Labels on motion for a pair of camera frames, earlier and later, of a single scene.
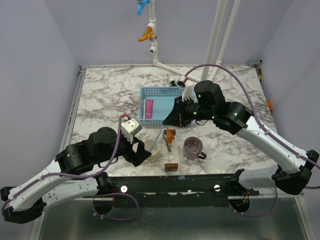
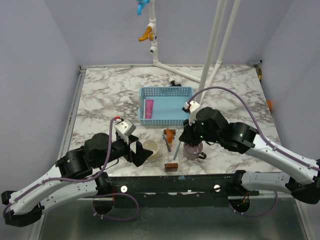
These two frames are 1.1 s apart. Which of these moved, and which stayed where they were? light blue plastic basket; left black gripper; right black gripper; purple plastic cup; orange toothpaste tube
Moved: right black gripper
Stayed: left black gripper; orange toothpaste tube; purple plastic cup; light blue plastic basket
